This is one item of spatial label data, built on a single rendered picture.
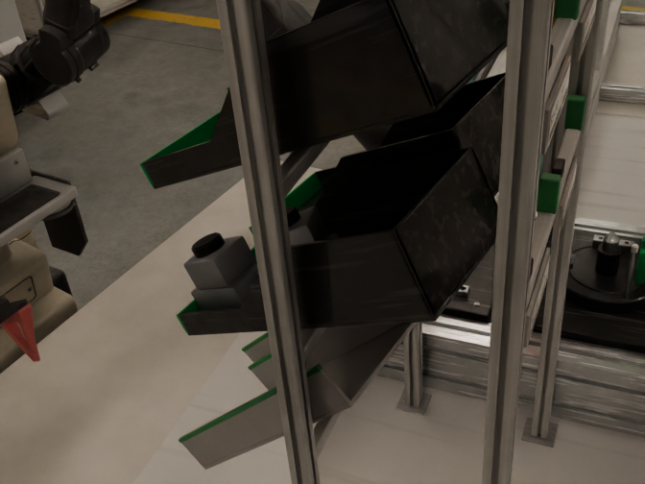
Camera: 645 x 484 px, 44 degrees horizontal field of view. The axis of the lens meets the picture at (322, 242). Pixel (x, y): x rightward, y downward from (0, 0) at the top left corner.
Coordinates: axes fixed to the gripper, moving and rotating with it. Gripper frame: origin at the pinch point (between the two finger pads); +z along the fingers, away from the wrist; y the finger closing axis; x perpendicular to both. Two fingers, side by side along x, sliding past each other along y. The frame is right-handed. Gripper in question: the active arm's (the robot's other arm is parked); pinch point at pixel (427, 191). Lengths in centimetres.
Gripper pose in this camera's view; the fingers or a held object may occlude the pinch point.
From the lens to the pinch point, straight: 113.7
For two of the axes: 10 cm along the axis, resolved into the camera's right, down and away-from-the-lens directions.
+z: 6.5, 7.3, 2.0
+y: 3.8, -5.4, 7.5
